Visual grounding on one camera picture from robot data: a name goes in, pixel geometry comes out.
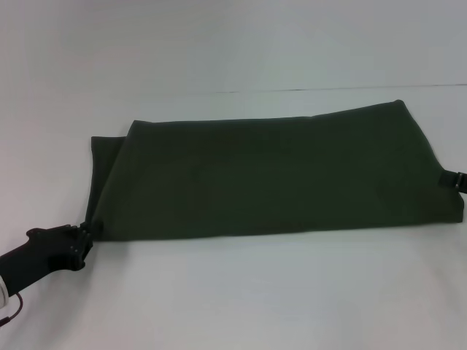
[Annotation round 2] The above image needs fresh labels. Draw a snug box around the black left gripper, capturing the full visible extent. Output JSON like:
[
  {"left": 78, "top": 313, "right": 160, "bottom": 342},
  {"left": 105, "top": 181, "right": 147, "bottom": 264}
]
[{"left": 0, "top": 222, "right": 95, "bottom": 297}]

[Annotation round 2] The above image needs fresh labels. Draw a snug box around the dark green shirt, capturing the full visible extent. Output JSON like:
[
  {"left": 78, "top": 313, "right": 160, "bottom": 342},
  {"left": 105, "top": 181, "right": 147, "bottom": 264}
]
[{"left": 82, "top": 98, "right": 465, "bottom": 244}]

